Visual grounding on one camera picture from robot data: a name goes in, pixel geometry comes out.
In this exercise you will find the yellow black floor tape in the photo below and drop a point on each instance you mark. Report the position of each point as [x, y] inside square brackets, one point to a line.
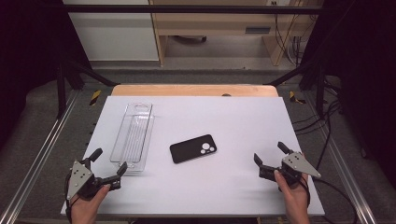
[294, 97]
[95, 97]

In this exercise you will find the grey desk label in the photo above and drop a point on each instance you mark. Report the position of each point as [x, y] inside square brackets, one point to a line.
[257, 30]

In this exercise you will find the person's right hand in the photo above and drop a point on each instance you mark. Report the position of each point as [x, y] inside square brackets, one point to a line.
[295, 199]

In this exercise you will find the clear plastic packaging tray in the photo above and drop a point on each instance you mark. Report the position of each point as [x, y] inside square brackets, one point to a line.
[134, 137]

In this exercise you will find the light wooden desk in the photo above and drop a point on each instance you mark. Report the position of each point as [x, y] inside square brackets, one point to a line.
[218, 21]

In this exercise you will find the white cabinet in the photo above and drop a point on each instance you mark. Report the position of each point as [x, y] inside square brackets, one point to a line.
[115, 34]

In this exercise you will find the black curtain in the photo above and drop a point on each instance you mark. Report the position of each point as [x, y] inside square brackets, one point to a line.
[28, 56]
[364, 68]

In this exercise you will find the black metal stand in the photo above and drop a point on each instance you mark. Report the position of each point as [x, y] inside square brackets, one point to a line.
[319, 87]
[61, 90]

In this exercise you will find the black phone case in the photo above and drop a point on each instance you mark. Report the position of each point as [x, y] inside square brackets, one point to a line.
[188, 150]

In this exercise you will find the wooden table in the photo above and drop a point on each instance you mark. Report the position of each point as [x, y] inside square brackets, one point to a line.
[186, 90]

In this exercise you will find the aluminium floor rail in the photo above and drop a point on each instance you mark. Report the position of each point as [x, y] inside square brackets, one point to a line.
[345, 168]
[37, 158]

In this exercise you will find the white table board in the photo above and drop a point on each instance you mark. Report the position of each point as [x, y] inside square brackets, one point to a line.
[218, 180]

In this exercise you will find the black horizontal frame bar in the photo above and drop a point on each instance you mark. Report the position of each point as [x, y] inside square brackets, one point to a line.
[186, 8]

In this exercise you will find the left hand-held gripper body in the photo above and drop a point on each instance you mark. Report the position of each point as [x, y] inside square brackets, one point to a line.
[79, 180]

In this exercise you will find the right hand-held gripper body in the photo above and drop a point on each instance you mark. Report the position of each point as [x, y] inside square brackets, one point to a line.
[297, 165]

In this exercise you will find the person's left hand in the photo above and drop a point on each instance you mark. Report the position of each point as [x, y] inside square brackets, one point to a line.
[85, 208]

